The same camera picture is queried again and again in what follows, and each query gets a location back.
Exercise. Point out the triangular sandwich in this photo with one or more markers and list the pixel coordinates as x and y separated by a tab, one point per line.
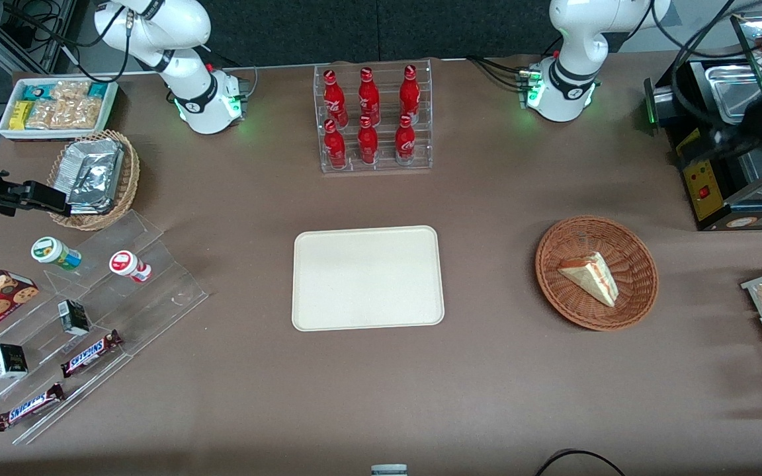
592	277

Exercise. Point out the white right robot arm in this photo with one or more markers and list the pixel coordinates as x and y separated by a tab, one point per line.
182	26

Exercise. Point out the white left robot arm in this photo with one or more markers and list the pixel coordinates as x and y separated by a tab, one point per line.
576	39

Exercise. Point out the light wicker basket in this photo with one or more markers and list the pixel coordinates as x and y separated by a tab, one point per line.
128	178

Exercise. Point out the cream plastic tray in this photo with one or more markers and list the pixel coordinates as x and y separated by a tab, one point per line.
368	277

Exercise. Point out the brown wicker basket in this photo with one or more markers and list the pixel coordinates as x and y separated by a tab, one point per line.
632	291

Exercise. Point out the silver foil packet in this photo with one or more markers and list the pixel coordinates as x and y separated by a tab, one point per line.
93	172
90	209

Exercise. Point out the green lid yogurt cup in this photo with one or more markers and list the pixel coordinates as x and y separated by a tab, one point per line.
53	252

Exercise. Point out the white snack bin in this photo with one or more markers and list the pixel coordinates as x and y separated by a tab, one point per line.
57	133

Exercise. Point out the clear nut bag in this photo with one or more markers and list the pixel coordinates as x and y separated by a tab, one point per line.
70	90
80	114
40	116

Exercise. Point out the yellow snack packet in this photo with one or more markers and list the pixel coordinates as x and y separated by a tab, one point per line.
20	114

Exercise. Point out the red lid yogurt cup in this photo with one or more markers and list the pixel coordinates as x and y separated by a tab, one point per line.
126	264

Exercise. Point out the teal snack packet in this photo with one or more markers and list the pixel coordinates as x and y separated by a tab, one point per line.
98	90
36	92

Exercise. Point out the small black carton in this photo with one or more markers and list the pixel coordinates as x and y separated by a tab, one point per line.
74	317
9	361

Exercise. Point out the clear acrylic stepped stand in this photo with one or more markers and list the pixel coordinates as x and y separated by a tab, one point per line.
156	297

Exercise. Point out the snickers bar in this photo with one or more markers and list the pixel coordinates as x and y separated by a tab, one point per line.
90	354
29	406

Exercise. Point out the red cola bottle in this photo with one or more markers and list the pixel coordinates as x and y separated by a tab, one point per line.
405	141
333	98
368	143
335	147
368	96
409	92

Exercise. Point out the clear acrylic bottle rack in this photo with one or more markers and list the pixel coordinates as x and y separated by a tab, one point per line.
384	162

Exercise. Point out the small grey object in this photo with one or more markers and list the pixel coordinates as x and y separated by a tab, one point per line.
389	471

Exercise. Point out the black machine yellow panel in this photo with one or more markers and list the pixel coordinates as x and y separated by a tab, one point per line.
705	192

